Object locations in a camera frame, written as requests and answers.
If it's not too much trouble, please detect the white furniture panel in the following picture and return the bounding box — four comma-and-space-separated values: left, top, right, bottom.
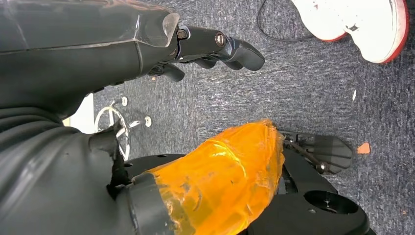
63, 93, 95, 134

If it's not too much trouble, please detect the chrome chair base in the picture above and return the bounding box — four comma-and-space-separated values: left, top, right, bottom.
94, 96, 152, 161

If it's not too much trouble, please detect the white red-soled shoe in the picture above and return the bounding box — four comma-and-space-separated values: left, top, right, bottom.
290, 0, 349, 43
340, 0, 410, 65

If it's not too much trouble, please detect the black ribbed foot plate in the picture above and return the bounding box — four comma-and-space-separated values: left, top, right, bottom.
280, 130, 354, 176

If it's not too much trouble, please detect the black floor cable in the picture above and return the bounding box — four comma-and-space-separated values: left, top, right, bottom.
257, 0, 314, 43

